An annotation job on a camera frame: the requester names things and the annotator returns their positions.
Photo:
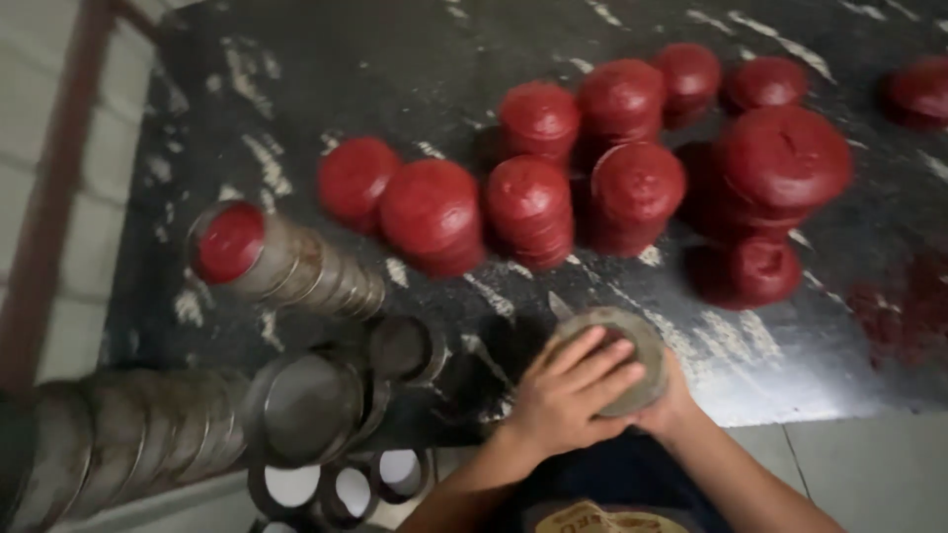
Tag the person's dark blue clothing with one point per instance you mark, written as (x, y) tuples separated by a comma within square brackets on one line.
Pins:
[(615, 474)]

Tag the person's left hand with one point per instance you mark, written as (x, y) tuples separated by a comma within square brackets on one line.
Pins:
[(563, 403)]

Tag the group of red disc stacks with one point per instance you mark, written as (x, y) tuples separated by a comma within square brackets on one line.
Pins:
[(633, 192)]

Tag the round metal mold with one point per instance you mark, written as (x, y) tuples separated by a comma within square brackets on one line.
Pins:
[(648, 348)]

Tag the person's right hand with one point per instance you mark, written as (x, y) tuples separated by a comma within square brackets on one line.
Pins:
[(675, 411)]

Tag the reddish brown metal frame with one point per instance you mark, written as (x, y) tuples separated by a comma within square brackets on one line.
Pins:
[(52, 200)]

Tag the pile of large metal lids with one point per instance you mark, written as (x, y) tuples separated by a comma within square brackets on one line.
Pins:
[(311, 407)]

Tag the long stack of metal lids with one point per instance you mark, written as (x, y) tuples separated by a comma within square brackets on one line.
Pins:
[(126, 437)]

